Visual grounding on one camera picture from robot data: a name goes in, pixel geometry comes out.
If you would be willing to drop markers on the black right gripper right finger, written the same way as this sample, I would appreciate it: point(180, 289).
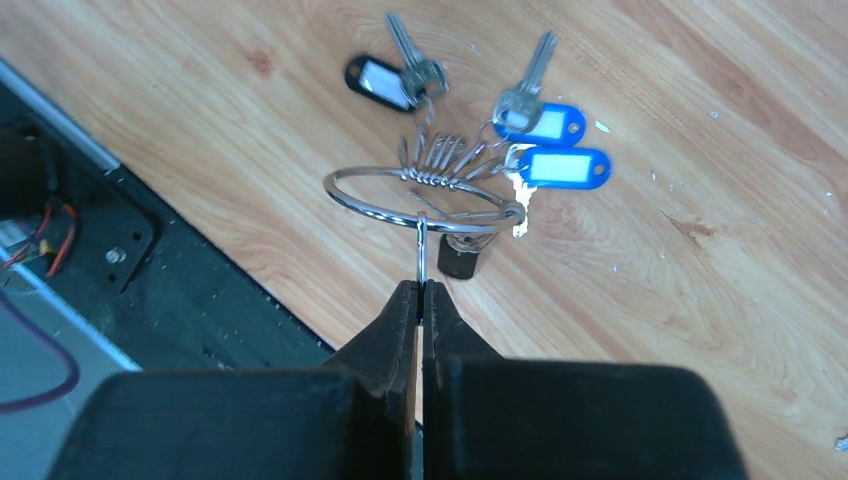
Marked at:
point(487, 416)

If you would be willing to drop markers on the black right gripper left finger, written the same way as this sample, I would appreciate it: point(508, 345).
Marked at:
point(350, 417)

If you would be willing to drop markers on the large metal keyring with keys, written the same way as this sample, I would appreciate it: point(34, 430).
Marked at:
point(536, 146)

